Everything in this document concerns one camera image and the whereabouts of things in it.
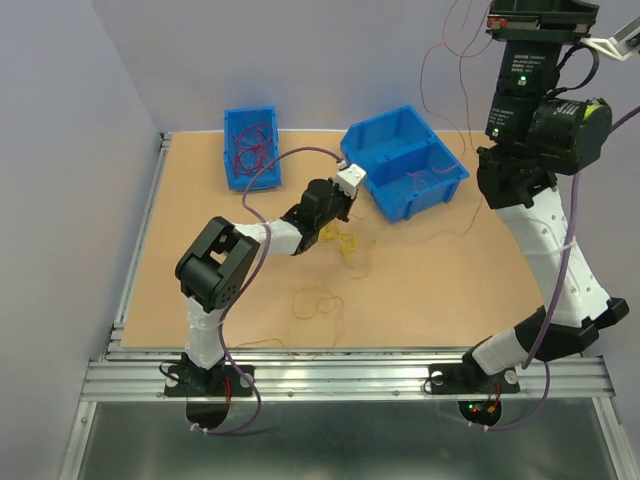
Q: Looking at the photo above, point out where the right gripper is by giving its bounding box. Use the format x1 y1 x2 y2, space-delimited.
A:
485 0 602 146

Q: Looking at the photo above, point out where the red yellow wire bundle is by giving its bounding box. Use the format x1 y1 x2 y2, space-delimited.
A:
322 214 379 281

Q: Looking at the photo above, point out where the thin red wire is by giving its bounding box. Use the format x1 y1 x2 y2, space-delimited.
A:
404 162 456 194
409 0 494 244

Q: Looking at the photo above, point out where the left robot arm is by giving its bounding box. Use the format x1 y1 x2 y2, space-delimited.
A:
175 175 363 394

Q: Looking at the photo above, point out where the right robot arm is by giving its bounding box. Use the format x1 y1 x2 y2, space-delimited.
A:
460 1 629 390

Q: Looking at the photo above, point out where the large blue divided bin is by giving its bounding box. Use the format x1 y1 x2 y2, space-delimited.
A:
340 105 469 224

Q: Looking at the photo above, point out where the small blue bin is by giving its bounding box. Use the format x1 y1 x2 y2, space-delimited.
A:
223 106 279 192

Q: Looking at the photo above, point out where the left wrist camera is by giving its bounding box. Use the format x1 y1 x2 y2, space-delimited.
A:
331 161 367 199

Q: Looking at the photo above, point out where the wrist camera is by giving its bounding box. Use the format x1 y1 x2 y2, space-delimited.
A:
331 161 367 199
581 16 640 62

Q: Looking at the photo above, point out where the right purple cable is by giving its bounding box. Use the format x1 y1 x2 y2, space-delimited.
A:
469 104 640 434

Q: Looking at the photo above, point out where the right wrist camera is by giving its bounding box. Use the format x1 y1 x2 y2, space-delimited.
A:
581 16 640 62

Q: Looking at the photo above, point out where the aluminium rail frame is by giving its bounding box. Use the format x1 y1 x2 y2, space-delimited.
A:
61 131 639 479

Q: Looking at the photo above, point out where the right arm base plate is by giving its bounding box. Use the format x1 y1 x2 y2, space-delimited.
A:
422 363 520 395

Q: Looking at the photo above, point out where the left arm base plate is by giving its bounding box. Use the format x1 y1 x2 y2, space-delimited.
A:
160 363 253 399

